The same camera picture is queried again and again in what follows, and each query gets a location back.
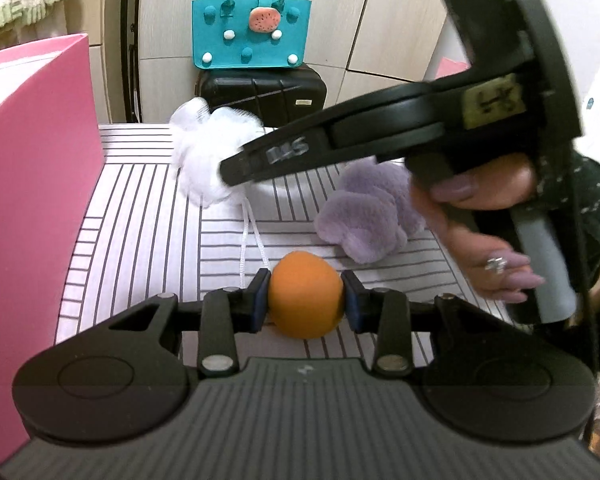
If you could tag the teal handbag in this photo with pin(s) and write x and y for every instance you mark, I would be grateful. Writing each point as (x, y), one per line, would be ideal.
(250, 25)

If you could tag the person's right hand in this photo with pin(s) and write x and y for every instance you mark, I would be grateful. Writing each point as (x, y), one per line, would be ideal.
(480, 240)

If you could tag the striped bed sheet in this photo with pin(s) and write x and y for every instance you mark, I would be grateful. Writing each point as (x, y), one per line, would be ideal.
(145, 240)

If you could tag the pink box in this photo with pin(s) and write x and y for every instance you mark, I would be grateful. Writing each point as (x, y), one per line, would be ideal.
(30, 185)

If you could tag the orange sponge ball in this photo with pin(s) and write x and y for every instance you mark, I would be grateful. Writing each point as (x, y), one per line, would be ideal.
(305, 295)

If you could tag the white mesh bath pouf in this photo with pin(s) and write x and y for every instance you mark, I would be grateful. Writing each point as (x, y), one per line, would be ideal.
(205, 150)

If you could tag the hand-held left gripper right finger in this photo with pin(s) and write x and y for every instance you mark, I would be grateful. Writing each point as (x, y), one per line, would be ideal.
(352, 305)

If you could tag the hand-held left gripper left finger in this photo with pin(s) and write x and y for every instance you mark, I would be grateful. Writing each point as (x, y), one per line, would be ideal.
(260, 302)

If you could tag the beige wardrobe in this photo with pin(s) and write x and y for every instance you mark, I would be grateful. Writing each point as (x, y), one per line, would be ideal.
(370, 10)

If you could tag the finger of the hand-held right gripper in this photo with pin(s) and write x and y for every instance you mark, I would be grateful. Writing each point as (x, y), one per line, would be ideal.
(280, 152)

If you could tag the black suitcase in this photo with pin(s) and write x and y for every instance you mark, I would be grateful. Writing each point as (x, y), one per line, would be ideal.
(260, 95)

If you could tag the purple plush toy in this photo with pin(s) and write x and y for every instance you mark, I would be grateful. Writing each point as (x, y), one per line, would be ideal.
(360, 220)

